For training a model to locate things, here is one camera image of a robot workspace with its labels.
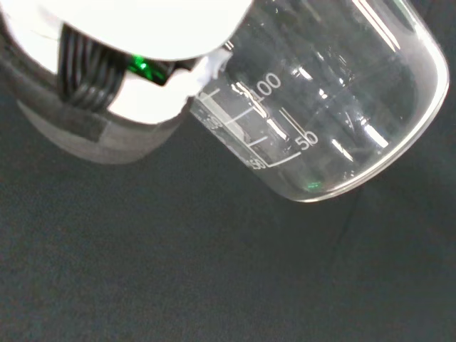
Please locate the black bench cloth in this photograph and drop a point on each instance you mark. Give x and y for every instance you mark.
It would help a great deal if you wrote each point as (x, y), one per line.
(178, 267)

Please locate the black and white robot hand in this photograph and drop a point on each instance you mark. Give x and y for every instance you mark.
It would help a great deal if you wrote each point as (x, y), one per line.
(149, 25)

